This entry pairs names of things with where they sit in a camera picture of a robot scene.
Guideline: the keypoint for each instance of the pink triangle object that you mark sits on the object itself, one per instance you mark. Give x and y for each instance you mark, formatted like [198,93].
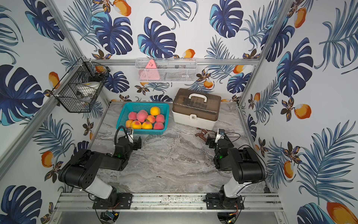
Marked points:
[150,72]

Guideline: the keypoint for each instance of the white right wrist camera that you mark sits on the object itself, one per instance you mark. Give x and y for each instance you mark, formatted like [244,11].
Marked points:
[219,135]

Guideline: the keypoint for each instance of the pink peach top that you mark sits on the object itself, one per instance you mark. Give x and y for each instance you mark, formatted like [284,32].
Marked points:
[142,116]

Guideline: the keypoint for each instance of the black wire wall basket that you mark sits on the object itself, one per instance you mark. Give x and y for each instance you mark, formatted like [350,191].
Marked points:
[81,72]

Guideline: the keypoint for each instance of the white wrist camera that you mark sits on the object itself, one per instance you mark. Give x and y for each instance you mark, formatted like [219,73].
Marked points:
[129,133]
[219,135]

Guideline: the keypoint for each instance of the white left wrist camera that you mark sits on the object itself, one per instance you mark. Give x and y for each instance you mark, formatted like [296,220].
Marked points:
[129,133]

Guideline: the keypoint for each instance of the teal plastic basket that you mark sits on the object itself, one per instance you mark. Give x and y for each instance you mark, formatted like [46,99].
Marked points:
[136,107]

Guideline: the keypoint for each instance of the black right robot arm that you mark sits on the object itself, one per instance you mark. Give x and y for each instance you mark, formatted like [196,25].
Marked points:
[246,169]

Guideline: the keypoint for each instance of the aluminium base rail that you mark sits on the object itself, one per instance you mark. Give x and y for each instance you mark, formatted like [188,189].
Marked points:
[176,202]

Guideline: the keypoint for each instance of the white bowl in wire basket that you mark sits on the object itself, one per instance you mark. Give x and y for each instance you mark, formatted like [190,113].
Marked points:
[87,90]

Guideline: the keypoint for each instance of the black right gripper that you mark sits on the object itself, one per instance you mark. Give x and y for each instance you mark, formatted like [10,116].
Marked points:
[212,142]

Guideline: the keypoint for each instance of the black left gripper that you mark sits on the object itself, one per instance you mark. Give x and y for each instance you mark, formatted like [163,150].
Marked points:
[135,143]

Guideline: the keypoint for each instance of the brown toy figure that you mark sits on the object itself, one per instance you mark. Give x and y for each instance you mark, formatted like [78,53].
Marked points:
[203,133]

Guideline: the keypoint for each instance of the brown white storage box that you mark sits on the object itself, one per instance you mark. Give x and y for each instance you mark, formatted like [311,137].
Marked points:
[196,109]

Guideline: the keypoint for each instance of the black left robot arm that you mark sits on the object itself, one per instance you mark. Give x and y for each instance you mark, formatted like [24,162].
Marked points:
[82,169]

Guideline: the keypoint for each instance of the clear wall shelf tray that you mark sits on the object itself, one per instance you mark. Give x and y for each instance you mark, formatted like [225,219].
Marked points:
[180,70]

